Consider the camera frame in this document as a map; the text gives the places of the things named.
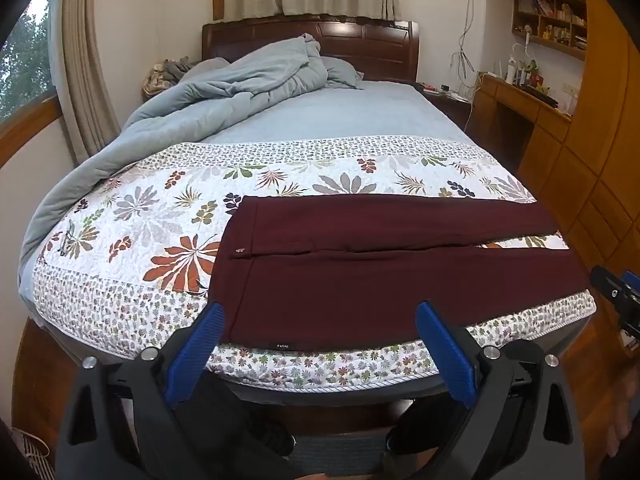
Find grey-blue pillow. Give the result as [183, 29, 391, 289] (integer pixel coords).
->
[321, 56, 367, 92]

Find window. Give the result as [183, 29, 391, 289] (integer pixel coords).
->
[0, 0, 57, 122]

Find maroon pants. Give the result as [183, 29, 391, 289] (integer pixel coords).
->
[210, 194, 591, 353]

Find beige side curtain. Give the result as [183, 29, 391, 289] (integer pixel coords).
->
[47, 0, 124, 167]

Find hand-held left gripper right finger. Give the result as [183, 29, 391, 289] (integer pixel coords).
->
[395, 301, 585, 480]

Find dark wooden nightstand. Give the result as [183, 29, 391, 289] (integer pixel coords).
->
[414, 81, 475, 132]

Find grey-blue comforter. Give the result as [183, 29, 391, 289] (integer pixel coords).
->
[17, 34, 366, 302]

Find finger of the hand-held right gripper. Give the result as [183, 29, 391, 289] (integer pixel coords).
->
[589, 265, 640, 347]

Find light wooden wardrobe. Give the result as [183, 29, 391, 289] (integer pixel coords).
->
[520, 0, 640, 321]

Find wooden wall shelf with books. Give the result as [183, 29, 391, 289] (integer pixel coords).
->
[487, 0, 589, 62]

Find dark wooden bed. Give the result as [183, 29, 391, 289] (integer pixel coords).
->
[17, 15, 601, 411]

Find black keyboard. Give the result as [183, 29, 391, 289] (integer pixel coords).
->
[520, 85, 560, 109]

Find hanging white cables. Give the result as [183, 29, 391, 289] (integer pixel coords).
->
[449, 0, 482, 98]

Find light blue bedsheet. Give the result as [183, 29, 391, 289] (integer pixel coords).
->
[202, 81, 482, 145]

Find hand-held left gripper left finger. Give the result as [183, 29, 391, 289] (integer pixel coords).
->
[55, 302, 281, 480]

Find light wooden desk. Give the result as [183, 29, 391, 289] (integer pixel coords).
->
[471, 71, 574, 183]

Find floral quilted bedspread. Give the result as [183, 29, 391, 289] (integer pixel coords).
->
[32, 134, 598, 391]

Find white plastic hanger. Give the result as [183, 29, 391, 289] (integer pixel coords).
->
[510, 32, 537, 68]

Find pile of beige and grey clothes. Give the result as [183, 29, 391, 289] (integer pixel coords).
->
[142, 57, 202, 102]

